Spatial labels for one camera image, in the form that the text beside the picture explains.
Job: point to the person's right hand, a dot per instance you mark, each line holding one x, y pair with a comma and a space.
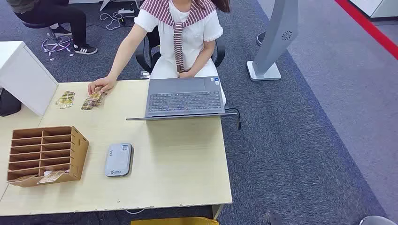
104, 84

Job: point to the person's left hand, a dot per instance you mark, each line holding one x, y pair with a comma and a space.
186, 74

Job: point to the patterned card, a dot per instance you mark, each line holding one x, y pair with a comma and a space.
90, 102
103, 94
65, 99

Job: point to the person's left forearm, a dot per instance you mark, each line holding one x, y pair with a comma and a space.
201, 61

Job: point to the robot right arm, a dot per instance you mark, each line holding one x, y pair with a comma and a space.
377, 221

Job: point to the person's right forearm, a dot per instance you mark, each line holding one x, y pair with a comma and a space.
120, 62

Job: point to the seated person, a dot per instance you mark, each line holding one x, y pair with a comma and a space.
189, 34

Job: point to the wooden card organizer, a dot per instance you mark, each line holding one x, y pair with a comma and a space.
79, 155

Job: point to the grey card reader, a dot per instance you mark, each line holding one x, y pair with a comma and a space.
118, 160

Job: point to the crouching person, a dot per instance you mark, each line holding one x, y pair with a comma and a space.
62, 15

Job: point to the grey laptop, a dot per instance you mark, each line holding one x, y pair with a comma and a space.
185, 101

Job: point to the black office chair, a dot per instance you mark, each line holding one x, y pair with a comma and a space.
142, 54

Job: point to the chrome base stool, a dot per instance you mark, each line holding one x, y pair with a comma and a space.
57, 43

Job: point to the black power adapter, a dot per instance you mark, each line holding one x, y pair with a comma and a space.
128, 22

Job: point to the white power strip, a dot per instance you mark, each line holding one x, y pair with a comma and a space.
126, 11

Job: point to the white cabinet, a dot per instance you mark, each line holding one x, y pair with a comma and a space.
25, 77

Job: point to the round dark floor base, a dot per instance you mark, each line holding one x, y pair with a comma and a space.
260, 38

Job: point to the grey kiosk stand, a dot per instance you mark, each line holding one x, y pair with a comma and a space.
273, 40

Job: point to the black bag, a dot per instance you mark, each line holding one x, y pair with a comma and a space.
8, 104

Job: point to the white desk leg panel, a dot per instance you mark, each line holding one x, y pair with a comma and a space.
217, 211

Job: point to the black robot foot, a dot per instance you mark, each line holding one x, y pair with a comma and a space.
273, 219

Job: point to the white counter unit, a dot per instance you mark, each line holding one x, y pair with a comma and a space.
379, 7

